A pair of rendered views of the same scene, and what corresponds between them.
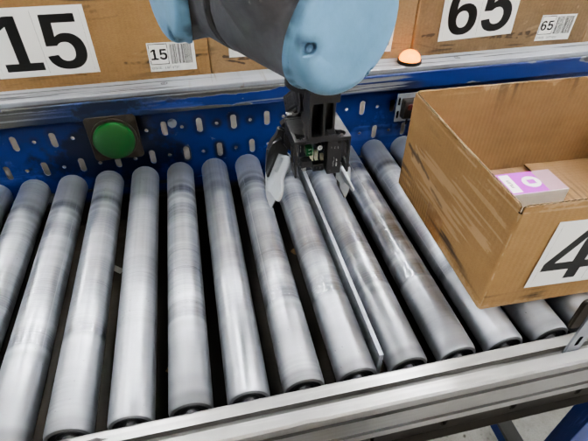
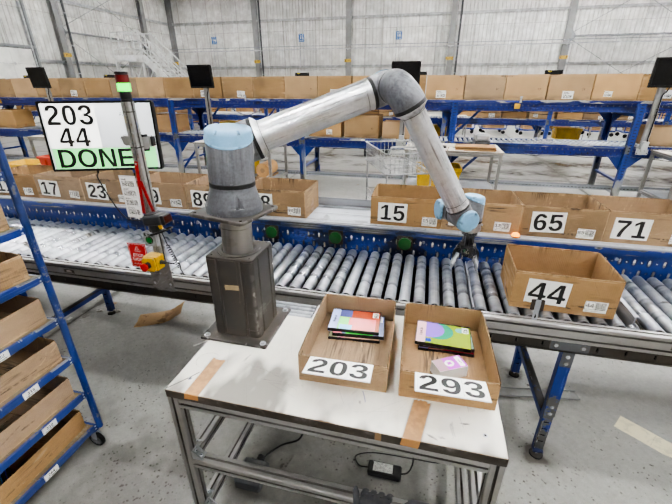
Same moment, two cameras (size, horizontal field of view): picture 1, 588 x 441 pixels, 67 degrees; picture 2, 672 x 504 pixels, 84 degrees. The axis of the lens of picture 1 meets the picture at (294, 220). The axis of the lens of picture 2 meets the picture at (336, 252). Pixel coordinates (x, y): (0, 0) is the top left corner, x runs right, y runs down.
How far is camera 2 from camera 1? 1.26 m
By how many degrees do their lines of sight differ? 27
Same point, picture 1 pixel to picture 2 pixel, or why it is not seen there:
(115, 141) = (405, 244)
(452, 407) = (491, 325)
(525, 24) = (570, 230)
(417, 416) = not seen: hidden behind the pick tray
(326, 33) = (464, 221)
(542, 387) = (523, 329)
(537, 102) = (556, 256)
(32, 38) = (390, 211)
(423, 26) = (523, 225)
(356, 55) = (469, 225)
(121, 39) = (415, 214)
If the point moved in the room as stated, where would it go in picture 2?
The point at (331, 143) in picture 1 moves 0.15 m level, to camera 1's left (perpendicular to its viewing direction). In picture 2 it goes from (471, 249) to (437, 243)
